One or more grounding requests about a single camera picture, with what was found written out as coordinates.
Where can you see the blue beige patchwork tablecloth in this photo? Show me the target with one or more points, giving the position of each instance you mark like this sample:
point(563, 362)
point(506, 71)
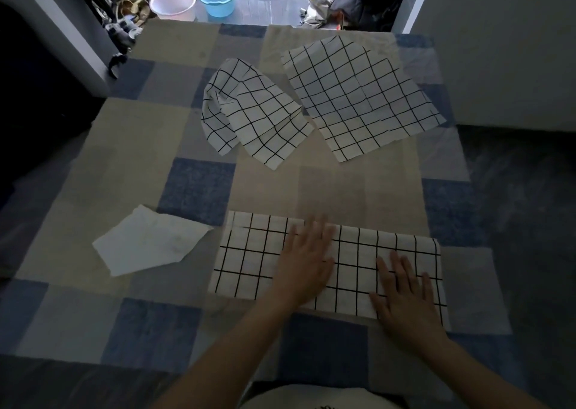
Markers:
point(135, 152)

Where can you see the pile of shoes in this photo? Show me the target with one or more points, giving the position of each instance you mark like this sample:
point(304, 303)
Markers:
point(121, 26)

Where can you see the white black-grid cloth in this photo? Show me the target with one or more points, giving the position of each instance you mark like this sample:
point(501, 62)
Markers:
point(252, 260)
point(261, 116)
point(360, 98)

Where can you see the person's right forearm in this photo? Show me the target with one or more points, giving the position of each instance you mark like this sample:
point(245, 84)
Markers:
point(481, 381)

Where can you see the person's left forearm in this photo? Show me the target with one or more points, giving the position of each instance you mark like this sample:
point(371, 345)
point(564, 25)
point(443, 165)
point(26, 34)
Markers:
point(225, 359)

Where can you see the person's left hand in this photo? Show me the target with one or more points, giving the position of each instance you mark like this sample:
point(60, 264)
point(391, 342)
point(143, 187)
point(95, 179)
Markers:
point(306, 264)

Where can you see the plain white cloth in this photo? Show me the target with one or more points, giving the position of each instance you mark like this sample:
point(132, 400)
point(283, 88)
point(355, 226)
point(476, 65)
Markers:
point(148, 242)

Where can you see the pale pink plastic basin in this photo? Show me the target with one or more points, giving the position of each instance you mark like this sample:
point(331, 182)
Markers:
point(173, 6)

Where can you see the person's right hand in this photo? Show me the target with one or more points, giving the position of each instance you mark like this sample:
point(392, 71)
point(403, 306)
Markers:
point(409, 314)

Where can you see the dark clothes heap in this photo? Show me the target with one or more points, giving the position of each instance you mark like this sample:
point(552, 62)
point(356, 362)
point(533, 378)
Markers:
point(355, 8)

